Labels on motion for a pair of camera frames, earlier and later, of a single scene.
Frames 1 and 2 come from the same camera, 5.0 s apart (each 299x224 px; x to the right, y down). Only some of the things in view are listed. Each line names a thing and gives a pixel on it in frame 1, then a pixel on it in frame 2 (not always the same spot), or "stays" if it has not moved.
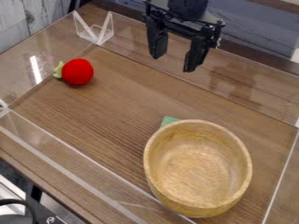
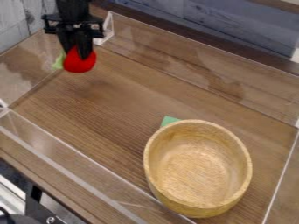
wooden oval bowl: (197, 167) stays
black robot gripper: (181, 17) → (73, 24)
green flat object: (168, 120) stays
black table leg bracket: (37, 213) stays
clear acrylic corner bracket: (94, 33) stays
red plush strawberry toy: (76, 71) → (77, 64)
